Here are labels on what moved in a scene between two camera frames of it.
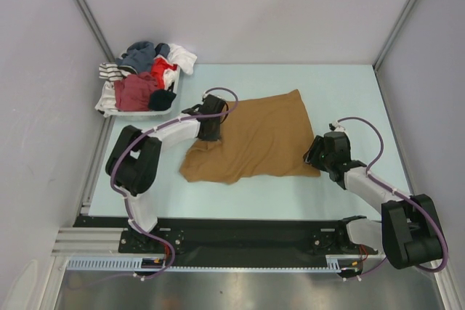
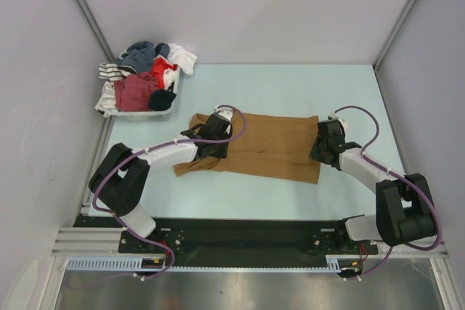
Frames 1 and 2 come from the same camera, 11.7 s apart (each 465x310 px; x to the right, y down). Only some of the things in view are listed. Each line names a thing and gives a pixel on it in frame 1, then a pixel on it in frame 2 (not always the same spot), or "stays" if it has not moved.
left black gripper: (213, 136) to (221, 153)
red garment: (158, 65) stays
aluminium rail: (89, 242) stays
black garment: (161, 99) stays
